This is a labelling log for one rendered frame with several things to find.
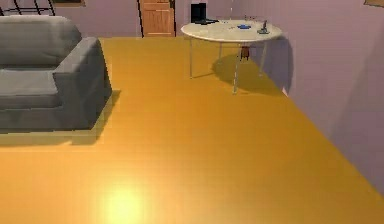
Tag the red brown small object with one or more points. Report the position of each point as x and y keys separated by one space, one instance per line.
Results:
x=245 y=53

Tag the white round table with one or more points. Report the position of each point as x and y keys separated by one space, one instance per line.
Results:
x=216 y=32

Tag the wooden room door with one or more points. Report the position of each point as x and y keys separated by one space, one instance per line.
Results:
x=156 y=20

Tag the black laptop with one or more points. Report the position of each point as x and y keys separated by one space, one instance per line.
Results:
x=198 y=12

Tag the blue flat object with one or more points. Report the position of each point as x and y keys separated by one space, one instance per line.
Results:
x=244 y=26

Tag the dark framed picture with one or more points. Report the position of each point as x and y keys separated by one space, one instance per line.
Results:
x=68 y=2

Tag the grey sofa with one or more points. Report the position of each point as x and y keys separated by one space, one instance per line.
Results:
x=33 y=43

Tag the brown framed picture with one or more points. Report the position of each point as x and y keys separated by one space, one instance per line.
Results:
x=375 y=2

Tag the black metal frame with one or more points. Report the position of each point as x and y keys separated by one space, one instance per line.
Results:
x=16 y=9

